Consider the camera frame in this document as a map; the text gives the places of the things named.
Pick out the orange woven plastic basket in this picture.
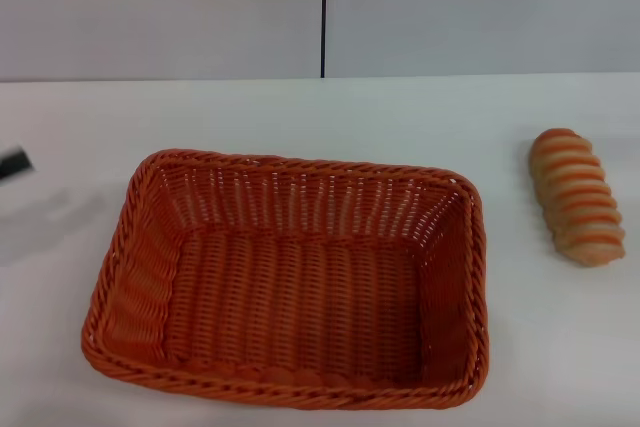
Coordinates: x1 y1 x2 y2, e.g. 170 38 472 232
80 147 489 411

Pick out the striped bread roll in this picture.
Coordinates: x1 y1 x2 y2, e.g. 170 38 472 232
529 127 626 267

